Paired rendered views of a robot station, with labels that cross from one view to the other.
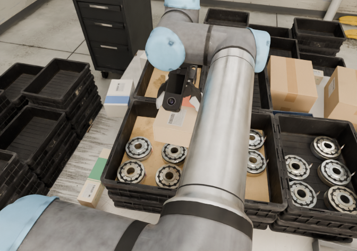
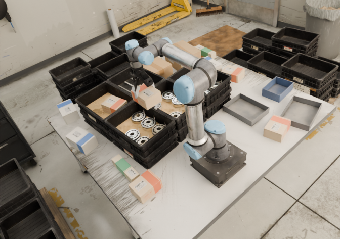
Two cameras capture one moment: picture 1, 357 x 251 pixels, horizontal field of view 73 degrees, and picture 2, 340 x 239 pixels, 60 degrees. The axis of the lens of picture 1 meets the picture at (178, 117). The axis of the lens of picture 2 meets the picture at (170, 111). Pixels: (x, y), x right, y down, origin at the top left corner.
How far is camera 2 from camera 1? 1.29 m
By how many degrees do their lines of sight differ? 34
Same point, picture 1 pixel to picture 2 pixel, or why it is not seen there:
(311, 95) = (168, 64)
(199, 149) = (187, 58)
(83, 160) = (105, 177)
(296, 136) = not seen: hidden behind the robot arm
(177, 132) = (154, 96)
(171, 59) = (152, 58)
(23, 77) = not seen: outside the picture
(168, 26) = (143, 50)
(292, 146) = not seen: hidden behind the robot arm
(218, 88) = (175, 51)
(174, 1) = (133, 45)
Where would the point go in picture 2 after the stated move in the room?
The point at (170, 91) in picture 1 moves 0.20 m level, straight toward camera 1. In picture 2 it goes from (144, 79) to (173, 86)
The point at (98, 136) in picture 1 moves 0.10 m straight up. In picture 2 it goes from (96, 164) to (91, 154)
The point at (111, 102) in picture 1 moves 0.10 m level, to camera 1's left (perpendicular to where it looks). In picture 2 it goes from (84, 142) to (73, 151)
